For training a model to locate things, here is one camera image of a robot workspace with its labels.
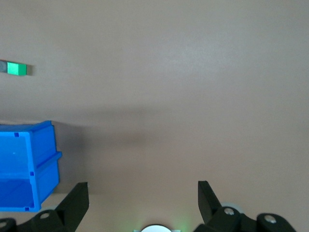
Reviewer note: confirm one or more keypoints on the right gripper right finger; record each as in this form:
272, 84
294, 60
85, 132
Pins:
210, 207

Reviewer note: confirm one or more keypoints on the green cube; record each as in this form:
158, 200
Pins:
15, 68

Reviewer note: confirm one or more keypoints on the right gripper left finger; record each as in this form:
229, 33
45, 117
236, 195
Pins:
70, 207

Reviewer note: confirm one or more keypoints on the blue plastic storage bin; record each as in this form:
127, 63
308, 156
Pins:
17, 157

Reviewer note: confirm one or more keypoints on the black cube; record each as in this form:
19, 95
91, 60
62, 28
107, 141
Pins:
3, 66

